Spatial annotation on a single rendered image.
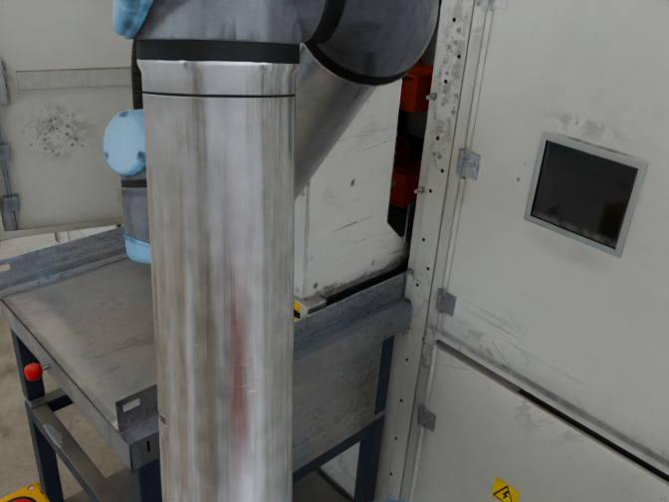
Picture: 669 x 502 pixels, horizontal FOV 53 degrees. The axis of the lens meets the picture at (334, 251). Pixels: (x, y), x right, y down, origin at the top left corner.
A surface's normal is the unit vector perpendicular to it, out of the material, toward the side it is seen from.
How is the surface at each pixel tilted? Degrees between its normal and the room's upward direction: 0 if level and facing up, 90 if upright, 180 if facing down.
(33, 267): 90
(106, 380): 0
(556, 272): 90
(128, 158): 70
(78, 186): 90
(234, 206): 78
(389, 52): 130
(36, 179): 90
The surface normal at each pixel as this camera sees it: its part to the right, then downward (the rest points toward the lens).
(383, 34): 0.36, 0.86
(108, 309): 0.06, -0.88
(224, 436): 0.10, 0.26
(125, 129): -0.50, 0.03
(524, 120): -0.73, 0.28
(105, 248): 0.68, 0.38
